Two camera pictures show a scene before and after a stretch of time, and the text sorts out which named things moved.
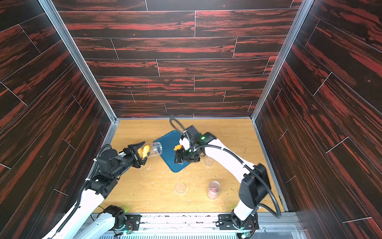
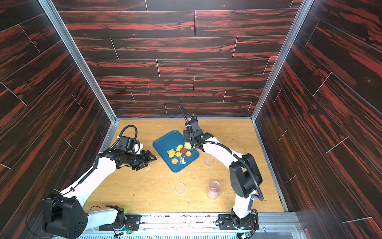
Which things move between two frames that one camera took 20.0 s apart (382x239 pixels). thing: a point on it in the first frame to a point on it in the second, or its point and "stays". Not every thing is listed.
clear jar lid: (208, 161) stays
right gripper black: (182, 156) to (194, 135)
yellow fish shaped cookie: (177, 147) stays
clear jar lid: (180, 187) stays
